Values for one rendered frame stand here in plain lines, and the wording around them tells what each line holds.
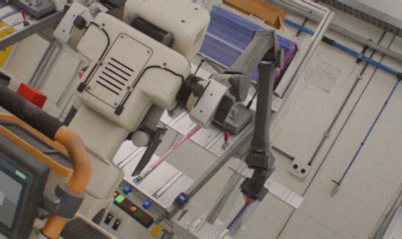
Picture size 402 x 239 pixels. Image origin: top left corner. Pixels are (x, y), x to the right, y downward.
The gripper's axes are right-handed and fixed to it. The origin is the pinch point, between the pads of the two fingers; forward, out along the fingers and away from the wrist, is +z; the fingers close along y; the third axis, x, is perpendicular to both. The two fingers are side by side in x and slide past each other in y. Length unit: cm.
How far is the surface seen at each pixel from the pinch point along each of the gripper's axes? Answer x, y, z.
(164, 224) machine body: 4, 32, 41
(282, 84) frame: -62, 19, -15
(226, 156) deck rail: -21.2, 21.5, 5.8
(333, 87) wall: -200, 10, 59
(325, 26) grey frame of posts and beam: -92, 16, -38
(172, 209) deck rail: 16.8, 24.0, 9.2
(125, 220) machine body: 10, 51, 50
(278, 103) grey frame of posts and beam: -60, 17, -6
